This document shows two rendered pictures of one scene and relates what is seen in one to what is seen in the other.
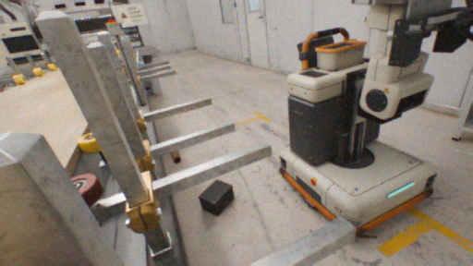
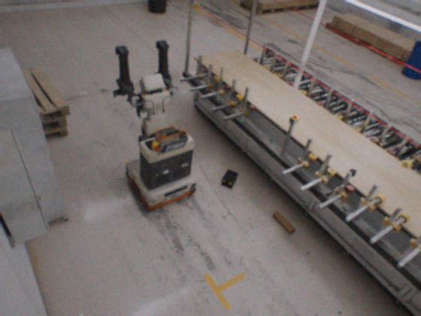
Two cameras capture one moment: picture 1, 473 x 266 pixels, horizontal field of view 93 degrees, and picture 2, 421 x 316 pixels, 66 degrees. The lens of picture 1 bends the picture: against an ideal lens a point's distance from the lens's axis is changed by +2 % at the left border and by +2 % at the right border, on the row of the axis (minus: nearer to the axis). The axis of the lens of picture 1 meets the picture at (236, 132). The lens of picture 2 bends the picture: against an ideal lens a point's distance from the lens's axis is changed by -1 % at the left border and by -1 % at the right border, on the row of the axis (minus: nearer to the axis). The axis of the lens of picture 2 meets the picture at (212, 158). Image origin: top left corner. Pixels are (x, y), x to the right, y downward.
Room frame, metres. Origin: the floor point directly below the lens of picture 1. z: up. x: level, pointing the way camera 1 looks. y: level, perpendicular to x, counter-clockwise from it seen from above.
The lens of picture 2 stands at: (3.88, -1.15, 3.01)
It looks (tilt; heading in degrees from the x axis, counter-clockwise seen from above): 41 degrees down; 158
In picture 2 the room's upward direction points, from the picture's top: 10 degrees clockwise
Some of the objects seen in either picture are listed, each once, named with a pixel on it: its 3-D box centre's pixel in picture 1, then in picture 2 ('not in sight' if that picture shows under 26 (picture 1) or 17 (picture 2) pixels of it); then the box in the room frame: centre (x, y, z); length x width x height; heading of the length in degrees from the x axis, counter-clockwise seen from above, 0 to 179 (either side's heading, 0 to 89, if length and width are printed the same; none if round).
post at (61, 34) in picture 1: (123, 163); (220, 83); (0.34, 0.21, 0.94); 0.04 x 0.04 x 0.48; 19
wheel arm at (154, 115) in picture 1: (162, 114); (238, 114); (0.88, 0.29, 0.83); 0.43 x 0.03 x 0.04; 109
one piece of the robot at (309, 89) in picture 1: (339, 104); (165, 155); (1.21, -0.64, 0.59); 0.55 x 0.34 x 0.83; 109
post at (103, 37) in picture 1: (129, 102); (244, 104); (0.82, 0.37, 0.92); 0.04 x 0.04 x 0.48; 19
